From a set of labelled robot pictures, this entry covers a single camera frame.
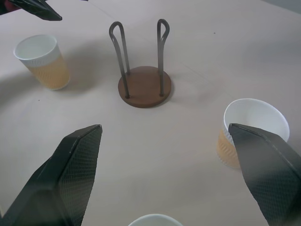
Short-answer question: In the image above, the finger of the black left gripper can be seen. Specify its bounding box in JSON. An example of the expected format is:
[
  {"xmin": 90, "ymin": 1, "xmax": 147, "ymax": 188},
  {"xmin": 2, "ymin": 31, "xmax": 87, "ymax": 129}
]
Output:
[{"xmin": 0, "ymin": 0, "xmax": 63, "ymax": 22}]

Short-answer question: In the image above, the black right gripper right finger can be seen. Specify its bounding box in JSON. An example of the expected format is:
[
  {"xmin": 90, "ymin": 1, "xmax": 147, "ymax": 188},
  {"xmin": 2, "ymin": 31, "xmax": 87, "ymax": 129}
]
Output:
[{"xmin": 228, "ymin": 123, "xmax": 301, "ymax": 226}]

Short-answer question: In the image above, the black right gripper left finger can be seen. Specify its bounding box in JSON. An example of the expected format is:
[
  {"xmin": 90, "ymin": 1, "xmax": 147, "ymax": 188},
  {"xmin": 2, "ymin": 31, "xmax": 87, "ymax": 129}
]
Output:
[{"xmin": 0, "ymin": 124, "xmax": 103, "ymax": 226}]

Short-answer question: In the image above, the white and orange paper cup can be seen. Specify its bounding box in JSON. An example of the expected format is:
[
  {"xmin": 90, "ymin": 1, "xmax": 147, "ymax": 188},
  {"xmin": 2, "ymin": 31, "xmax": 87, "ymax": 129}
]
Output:
[
  {"xmin": 13, "ymin": 34, "xmax": 71, "ymax": 91},
  {"xmin": 128, "ymin": 213, "xmax": 182, "ymax": 226},
  {"xmin": 215, "ymin": 98, "xmax": 290, "ymax": 170}
]

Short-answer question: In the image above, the brown cup holder stand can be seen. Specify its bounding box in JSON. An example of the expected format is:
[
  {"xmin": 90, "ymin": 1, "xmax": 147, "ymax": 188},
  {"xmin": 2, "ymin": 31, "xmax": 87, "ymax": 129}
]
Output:
[{"xmin": 109, "ymin": 18, "xmax": 176, "ymax": 109}]

